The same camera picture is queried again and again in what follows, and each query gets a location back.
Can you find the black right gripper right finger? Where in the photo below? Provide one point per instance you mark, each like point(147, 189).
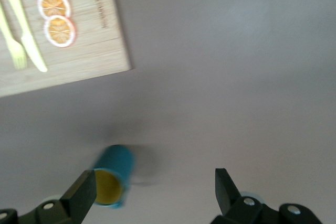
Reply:
point(231, 203)

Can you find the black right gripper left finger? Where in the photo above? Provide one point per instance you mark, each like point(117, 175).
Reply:
point(76, 200)

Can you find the dark teal cup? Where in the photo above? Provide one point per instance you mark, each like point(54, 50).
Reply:
point(118, 161)

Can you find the bamboo cutting board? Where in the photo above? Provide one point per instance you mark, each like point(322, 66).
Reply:
point(92, 51)

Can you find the yellow plastic fork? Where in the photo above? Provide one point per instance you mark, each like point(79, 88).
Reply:
point(15, 51)

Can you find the yellow plastic knife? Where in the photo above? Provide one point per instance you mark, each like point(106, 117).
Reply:
point(29, 43)

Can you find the orange slice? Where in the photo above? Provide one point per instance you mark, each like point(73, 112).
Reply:
point(53, 5)
point(60, 31)

